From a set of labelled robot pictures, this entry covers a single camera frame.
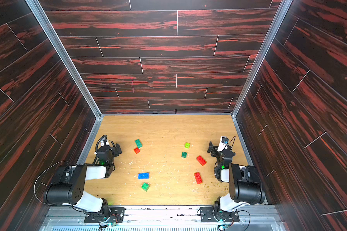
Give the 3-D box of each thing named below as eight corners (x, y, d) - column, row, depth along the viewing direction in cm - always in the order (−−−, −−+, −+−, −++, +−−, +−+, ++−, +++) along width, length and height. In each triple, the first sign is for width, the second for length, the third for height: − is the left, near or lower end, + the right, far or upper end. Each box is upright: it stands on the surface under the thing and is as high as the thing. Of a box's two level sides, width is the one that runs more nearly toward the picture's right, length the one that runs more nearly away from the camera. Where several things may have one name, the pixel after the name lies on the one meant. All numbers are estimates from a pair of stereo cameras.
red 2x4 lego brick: (197, 184, 86) (197, 183, 85) (194, 173, 90) (194, 172, 89) (202, 183, 87) (203, 182, 85) (199, 172, 91) (199, 171, 89)
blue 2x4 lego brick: (138, 179, 88) (137, 177, 86) (139, 174, 90) (138, 172, 89) (148, 179, 88) (148, 177, 86) (149, 173, 90) (148, 172, 89)
